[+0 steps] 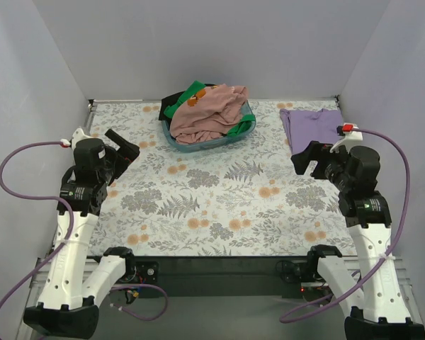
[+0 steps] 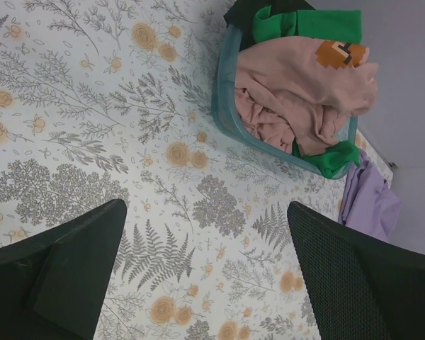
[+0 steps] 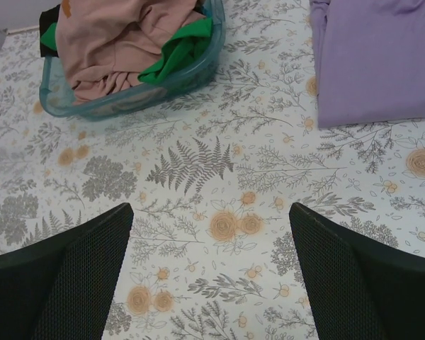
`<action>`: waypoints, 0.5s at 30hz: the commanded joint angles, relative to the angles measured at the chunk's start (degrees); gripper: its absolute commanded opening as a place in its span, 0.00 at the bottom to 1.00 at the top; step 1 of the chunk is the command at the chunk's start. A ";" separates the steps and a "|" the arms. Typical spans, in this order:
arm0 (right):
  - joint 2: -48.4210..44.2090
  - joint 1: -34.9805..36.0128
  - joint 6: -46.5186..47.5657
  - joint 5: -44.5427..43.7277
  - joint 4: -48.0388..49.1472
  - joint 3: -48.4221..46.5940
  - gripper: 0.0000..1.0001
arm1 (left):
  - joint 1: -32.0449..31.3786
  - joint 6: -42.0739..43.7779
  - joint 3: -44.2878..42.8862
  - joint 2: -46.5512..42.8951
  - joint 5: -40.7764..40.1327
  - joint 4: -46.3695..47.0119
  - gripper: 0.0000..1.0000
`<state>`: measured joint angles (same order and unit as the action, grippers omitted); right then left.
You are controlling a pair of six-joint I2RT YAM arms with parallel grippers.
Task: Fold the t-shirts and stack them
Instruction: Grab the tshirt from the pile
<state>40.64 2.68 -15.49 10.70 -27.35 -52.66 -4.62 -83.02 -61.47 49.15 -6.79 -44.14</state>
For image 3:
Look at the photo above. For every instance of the teal plastic laundry basket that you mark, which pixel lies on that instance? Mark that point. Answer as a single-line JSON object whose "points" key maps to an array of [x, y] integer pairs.
{"points": [[57, 98]]}

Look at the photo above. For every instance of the folded purple t-shirt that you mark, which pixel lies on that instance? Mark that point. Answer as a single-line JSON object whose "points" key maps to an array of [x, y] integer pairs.
{"points": [[369, 60]]}

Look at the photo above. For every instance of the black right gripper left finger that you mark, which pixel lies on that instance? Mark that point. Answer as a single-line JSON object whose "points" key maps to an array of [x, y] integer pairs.
{"points": [[62, 287]]}

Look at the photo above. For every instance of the green t-shirt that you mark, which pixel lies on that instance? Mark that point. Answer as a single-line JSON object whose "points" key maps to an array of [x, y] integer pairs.
{"points": [[178, 53]]}

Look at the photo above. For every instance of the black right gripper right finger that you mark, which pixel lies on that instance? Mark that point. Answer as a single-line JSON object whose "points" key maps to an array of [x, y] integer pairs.
{"points": [[358, 288]]}

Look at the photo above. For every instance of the floral patterned table mat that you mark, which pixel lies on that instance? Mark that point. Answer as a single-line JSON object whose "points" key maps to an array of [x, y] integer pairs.
{"points": [[211, 177]]}

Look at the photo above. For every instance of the pink graphic t-shirt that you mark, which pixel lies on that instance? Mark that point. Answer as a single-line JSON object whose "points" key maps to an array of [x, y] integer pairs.
{"points": [[110, 46]]}

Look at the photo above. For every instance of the black t-shirt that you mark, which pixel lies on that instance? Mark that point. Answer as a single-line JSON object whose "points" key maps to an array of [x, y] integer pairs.
{"points": [[47, 27]]}

